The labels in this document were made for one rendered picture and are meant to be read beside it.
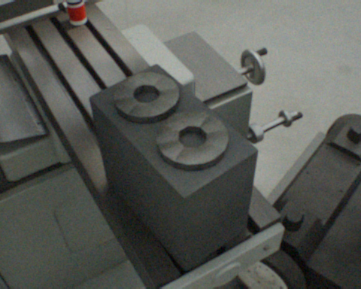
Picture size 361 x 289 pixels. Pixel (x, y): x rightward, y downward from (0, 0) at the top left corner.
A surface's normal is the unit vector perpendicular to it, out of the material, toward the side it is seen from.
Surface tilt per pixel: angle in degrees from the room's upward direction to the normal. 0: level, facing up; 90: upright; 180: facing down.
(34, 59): 0
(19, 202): 90
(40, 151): 90
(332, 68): 0
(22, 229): 90
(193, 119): 0
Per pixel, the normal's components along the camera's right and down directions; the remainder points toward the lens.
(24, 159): 0.52, 0.63
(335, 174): -0.02, -0.66
